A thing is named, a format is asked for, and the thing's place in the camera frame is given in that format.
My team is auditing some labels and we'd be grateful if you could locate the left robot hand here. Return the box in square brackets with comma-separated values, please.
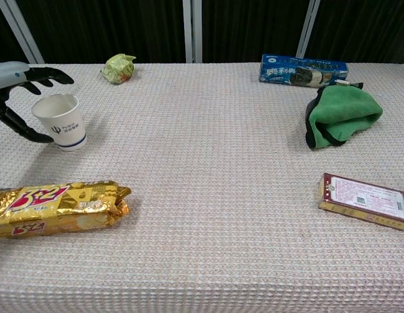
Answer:
[0, 61, 75, 144]

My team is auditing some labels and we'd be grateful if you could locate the white paper cup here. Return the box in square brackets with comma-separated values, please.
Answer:
[31, 93, 87, 152]

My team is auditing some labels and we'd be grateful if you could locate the black curtain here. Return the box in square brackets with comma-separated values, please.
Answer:
[0, 0, 404, 65]

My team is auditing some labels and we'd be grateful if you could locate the crumpled green wrapper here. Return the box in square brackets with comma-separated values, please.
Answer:
[101, 53, 137, 85]

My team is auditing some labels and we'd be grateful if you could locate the gold cracker package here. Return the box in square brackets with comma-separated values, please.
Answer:
[0, 180, 132, 239]

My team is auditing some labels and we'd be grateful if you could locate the beige woven tablecloth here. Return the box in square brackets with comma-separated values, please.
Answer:
[0, 62, 404, 313]

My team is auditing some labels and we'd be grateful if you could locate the blue cookie box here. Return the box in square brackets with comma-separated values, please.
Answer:
[258, 53, 349, 89]

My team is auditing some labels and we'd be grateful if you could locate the green microfibre cloth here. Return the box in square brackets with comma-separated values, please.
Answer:
[305, 83, 384, 151]

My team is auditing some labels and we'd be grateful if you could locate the grey aluminium frame post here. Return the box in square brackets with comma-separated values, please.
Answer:
[295, 0, 321, 60]
[0, 0, 46, 65]
[183, 0, 204, 64]

